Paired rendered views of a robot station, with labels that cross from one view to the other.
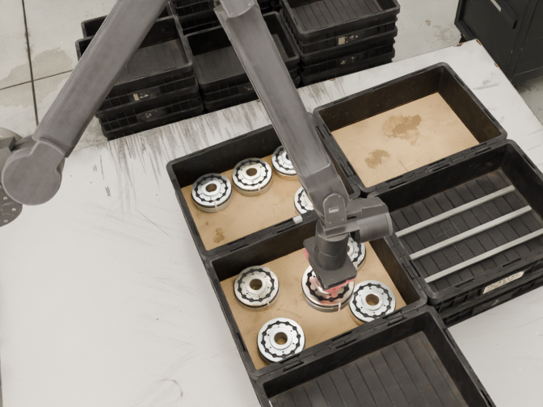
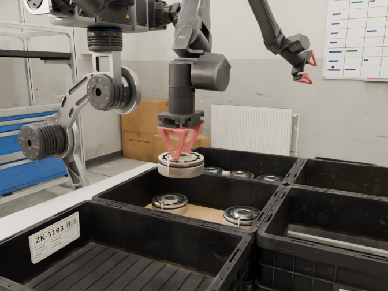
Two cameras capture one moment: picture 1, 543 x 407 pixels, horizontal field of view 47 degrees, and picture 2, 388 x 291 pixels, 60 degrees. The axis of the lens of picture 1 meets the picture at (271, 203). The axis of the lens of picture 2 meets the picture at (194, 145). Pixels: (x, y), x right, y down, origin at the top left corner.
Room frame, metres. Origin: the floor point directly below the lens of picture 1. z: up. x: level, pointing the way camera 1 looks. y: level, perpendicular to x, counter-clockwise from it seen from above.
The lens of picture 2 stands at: (0.04, -0.60, 1.23)
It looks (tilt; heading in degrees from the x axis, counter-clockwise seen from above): 13 degrees down; 42
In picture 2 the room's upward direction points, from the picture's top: straight up
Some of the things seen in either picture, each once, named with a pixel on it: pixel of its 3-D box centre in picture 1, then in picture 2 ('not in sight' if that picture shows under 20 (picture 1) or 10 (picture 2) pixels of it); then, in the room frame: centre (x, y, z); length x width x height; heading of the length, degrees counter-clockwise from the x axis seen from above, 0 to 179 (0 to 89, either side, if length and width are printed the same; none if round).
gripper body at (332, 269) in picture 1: (330, 251); (181, 103); (0.55, -0.09, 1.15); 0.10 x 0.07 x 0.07; 15
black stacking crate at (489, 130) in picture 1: (405, 138); (368, 200); (1.01, -0.37, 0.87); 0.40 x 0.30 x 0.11; 106
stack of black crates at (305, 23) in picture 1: (336, 43); not in sight; (1.96, -0.35, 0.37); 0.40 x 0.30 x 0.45; 101
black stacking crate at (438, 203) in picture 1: (469, 227); (370, 251); (0.72, -0.45, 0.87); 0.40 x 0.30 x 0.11; 106
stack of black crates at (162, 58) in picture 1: (146, 94); not in sight; (1.81, 0.43, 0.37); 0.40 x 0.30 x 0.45; 101
